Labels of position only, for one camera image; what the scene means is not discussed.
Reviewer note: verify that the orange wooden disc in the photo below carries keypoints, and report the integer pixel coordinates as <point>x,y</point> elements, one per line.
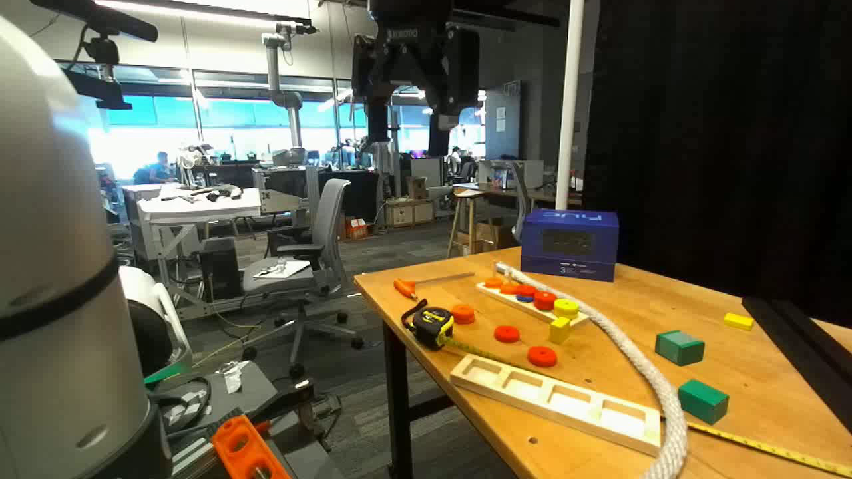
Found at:
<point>462,313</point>
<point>508,333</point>
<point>541,354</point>

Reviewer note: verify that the wooden stool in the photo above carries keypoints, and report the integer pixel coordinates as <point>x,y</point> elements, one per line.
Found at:
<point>465,221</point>

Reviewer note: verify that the white slim robot arm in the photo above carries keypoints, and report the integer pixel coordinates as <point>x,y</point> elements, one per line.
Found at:
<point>284,81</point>

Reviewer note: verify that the white vertical pole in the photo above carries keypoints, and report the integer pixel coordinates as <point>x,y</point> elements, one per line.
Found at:
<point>570,108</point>

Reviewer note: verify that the blue cardboard box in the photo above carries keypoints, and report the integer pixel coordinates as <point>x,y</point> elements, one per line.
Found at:
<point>569,242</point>

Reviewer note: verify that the beige storage box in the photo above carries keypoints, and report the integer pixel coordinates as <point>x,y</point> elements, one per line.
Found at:
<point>408,210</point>

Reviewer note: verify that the black curtain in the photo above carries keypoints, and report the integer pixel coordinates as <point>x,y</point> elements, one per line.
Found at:
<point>727,133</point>

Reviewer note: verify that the orange black clamp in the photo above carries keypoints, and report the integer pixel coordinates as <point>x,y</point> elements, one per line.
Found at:
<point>240,449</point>

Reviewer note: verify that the grey office chair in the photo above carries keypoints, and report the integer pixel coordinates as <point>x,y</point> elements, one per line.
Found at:
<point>328,221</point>

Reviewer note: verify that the green wooden block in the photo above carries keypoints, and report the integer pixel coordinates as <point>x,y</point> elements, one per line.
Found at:
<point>703,401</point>
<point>679,347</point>

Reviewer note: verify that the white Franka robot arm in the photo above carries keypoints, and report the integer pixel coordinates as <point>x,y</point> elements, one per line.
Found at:
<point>54,221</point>

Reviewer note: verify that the wooden slotted tray board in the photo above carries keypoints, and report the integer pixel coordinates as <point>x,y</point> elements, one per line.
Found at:
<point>569,405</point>

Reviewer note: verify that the yellow wooden block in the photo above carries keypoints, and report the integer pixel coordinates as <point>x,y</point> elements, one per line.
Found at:
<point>561,330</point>

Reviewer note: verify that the black metal table leg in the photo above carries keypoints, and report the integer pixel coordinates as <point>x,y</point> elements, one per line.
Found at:
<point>397,401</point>

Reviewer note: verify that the grey partition panel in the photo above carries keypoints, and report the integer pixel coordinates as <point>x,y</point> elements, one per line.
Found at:
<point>502,120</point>

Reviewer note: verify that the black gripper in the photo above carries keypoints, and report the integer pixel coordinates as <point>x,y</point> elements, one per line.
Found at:
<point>426,43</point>

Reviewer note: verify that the black aluminium rail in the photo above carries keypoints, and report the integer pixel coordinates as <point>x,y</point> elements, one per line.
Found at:
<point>799,342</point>

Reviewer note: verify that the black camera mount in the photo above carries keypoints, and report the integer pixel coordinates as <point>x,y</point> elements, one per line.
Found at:
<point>98,16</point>

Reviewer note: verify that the small flat yellow block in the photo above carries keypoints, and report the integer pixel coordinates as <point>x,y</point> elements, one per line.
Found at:
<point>738,319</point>

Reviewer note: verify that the black boxy object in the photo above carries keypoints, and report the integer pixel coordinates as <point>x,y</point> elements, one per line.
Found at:
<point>220,266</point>

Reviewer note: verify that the white desk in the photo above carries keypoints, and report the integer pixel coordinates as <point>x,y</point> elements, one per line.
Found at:
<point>189,208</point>

